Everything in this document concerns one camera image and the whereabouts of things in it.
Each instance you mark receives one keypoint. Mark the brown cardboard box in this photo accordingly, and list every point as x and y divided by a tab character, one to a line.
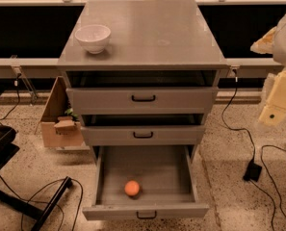
55	129

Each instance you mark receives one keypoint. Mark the black power adapter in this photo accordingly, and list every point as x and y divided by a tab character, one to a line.
253	172

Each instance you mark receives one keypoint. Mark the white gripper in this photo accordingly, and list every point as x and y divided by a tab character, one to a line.
274	42

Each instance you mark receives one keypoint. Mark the orange fruit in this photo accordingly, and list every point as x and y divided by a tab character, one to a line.
132	188

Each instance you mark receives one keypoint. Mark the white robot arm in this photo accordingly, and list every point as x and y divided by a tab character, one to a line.
274	42

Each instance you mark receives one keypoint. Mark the white ceramic bowl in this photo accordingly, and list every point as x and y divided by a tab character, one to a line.
93	38

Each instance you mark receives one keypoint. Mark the grey bottom drawer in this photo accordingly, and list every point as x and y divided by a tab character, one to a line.
164	173

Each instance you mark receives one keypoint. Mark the black chair base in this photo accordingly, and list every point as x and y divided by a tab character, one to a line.
35	171

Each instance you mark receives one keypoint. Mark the grey drawer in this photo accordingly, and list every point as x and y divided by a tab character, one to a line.
142	129
126	92
164	173

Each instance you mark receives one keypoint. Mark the grey top drawer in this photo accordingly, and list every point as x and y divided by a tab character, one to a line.
126	92

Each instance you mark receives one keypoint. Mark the grey drawer cabinet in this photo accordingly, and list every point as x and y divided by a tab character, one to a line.
127	46

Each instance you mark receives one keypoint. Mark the grey middle drawer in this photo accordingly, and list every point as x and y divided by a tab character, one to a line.
142	129

